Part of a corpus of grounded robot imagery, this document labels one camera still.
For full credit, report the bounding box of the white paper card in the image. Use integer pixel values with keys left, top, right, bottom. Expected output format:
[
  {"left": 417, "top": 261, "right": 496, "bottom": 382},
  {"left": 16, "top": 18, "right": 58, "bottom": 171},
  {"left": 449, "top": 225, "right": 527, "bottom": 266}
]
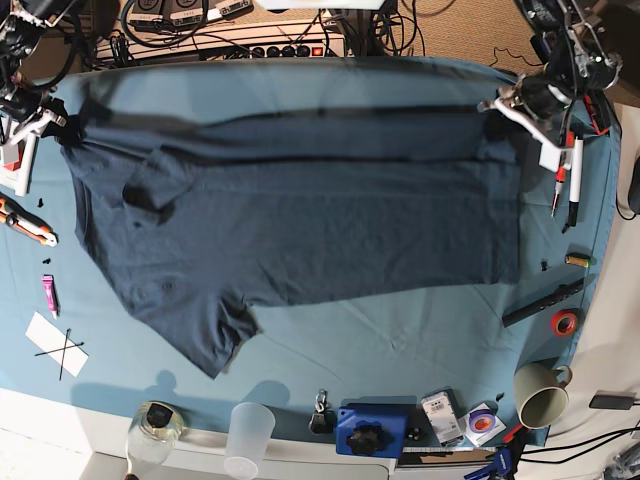
[{"left": 25, "top": 312, "right": 89, "bottom": 377}]

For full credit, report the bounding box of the black power strip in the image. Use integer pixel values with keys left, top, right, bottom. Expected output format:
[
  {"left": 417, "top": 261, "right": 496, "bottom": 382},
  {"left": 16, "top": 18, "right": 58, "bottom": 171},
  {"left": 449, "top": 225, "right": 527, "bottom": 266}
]
[{"left": 230, "top": 42, "right": 345, "bottom": 59}]

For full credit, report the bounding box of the glass jar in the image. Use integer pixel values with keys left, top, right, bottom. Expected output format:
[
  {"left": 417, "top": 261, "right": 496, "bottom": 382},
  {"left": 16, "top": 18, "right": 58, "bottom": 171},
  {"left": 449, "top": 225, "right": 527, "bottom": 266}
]
[{"left": 125, "top": 401, "right": 185, "bottom": 472}]

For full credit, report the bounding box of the beige ceramic mug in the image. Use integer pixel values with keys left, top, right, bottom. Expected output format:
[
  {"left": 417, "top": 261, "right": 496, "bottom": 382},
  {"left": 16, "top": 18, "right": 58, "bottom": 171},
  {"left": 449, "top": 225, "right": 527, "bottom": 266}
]
[{"left": 513, "top": 363, "right": 573, "bottom": 430}]

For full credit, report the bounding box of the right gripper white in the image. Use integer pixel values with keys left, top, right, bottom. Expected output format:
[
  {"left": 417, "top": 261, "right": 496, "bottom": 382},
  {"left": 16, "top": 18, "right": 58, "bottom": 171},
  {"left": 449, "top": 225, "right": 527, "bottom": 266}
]
[{"left": 1, "top": 99, "right": 67, "bottom": 196}]

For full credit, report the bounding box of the blue clamp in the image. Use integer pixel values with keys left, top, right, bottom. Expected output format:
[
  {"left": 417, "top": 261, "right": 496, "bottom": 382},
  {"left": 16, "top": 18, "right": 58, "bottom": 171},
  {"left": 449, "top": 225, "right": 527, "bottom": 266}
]
[{"left": 464, "top": 425, "right": 530, "bottom": 480}]

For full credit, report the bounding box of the blue plastic block with knob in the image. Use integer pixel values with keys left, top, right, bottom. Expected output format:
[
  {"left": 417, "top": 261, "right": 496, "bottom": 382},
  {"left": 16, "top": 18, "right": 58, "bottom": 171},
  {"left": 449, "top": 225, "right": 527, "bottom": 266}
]
[{"left": 335, "top": 403, "right": 409, "bottom": 459}]

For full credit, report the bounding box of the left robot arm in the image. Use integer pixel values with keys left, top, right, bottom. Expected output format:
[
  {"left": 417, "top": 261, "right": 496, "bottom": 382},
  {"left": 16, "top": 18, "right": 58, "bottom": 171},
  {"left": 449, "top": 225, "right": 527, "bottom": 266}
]
[{"left": 478, "top": 1, "right": 623, "bottom": 153}]

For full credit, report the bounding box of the white marker pen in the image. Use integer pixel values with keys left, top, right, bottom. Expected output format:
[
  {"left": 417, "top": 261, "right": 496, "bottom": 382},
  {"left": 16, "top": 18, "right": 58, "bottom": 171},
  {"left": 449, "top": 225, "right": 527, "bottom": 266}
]
[{"left": 562, "top": 136, "right": 584, "bottom": 233}]

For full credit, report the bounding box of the orange screwdriver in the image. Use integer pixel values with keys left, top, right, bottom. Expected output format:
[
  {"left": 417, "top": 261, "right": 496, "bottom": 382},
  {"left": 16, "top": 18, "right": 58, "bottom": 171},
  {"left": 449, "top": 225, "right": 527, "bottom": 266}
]
[{"left": 551, "top": 131, "right": 575, "bottom": 217}]

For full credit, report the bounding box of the light blue table cloth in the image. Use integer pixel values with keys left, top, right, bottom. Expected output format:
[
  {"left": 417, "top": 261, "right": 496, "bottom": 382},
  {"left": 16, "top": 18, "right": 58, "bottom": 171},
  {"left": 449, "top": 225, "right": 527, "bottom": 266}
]
[{"left": 1, "top": 59, "right": 622, "bottom": 441}]

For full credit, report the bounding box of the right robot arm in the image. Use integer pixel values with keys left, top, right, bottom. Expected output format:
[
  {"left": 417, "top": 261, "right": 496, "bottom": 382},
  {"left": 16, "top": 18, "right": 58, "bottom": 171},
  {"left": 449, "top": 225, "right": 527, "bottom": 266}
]
[{"left": 1, "top": 0, "right": 83, "bottom": 196}]

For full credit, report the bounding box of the black adapter on table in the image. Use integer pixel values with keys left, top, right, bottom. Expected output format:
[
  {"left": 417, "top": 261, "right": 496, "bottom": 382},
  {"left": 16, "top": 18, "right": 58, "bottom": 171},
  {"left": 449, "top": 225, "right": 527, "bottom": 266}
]
[{"left": 589, "top": 391, "right": 639, "bottom": 411}]

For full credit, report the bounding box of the black foot pedal stop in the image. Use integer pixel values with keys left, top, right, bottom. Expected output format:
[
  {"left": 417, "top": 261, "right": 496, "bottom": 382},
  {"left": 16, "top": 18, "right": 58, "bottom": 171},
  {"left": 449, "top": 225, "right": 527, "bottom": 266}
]
[{"left": 128, "top": 0, "right": 165, "bottom": 26}]

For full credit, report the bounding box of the clear plastic cup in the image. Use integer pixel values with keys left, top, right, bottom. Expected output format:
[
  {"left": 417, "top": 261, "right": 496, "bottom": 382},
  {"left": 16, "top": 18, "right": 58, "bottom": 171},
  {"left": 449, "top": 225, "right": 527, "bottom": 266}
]
[{"left": 223, "top": 402, "right": 276, "bottom": 479}]

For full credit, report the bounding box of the purple tape in packet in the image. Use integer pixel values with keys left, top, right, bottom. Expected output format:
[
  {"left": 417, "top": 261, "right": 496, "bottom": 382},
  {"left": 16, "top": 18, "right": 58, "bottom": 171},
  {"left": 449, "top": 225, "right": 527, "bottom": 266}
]
[{"left": 458, "top": 403, "right": 506, "bottom": 447}]

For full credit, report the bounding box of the black foot pedal zero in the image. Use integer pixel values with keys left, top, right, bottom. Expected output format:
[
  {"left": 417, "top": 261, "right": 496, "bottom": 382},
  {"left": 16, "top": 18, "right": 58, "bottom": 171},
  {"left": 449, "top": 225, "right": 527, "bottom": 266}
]
[{"left": 168, "top": 0, "right": 204, "bottom": 28}]

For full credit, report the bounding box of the black key fob with chain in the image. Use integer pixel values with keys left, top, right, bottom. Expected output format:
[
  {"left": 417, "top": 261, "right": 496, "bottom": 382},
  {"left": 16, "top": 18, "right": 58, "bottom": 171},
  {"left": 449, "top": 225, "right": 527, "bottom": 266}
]
[{"left": 308, "top": 389, "right": 335, "bottom": 435}]

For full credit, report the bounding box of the orange black tool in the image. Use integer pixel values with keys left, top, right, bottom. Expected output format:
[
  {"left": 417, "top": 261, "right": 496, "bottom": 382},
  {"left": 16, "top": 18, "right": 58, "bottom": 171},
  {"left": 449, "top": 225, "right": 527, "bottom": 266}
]
[{"left": 583, "top": 90, "right": 611, "bottom": 136}]

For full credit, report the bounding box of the black computer mouse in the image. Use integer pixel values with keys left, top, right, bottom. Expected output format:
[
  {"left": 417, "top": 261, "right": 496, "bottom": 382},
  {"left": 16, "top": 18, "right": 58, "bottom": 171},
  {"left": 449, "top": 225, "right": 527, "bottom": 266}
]
[{"left": 627, "top": 158, "right": 640, "bottom": 215}]

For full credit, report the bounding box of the black foot pedal start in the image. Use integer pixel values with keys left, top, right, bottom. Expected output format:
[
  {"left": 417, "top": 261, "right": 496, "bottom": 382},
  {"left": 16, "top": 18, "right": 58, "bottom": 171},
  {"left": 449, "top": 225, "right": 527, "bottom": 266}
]
[{"left": 207, "top": 0, "right": 253, "bottom": 22}]

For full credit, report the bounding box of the white labelled box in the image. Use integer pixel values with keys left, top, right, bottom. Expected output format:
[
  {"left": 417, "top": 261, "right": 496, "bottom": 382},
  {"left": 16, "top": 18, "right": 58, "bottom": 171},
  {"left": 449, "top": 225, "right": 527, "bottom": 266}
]
[{"left": 420, "top": 391, "right": 464, "bottom": 447}]

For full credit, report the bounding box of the small brass battery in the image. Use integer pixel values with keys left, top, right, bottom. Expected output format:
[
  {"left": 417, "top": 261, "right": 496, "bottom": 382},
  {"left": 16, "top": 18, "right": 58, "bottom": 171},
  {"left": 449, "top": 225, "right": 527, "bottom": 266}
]
[{"left": 564, "top": 253, "right": 592, "bottom": 269}]

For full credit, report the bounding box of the red tape roll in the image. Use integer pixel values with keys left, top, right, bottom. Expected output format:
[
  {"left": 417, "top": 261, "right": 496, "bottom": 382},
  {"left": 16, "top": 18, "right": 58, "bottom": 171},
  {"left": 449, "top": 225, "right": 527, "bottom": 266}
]
[{"left": 550, "top": 309, "right": 580, "bottom": 338}]

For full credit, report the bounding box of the black flat bar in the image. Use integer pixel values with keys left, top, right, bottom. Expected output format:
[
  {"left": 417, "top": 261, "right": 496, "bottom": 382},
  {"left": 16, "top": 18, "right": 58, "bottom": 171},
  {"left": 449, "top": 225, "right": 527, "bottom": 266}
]
[{"left": 502, "top": 279, "right": 585, "bottom": 328}]

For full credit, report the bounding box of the pink glue tube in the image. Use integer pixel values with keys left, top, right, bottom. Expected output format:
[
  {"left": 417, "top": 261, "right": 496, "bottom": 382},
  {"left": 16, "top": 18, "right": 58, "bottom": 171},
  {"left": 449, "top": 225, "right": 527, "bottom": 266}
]
[{"left": 41, "top": 275, "right": 59, "bottom": 319}]

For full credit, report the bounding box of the dark blue T-shirt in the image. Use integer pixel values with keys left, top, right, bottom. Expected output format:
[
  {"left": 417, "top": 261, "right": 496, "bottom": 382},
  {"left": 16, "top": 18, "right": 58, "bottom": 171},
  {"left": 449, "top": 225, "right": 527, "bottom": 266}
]
[{"left": 61, "top": 107, "right": 520, "bottom": 377}]

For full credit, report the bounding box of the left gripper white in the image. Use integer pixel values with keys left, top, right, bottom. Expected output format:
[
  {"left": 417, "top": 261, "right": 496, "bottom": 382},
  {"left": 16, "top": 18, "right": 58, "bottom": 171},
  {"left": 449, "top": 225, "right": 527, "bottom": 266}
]
[{"left": 477, "top": 74, "right": 573, "bottom": 170}]

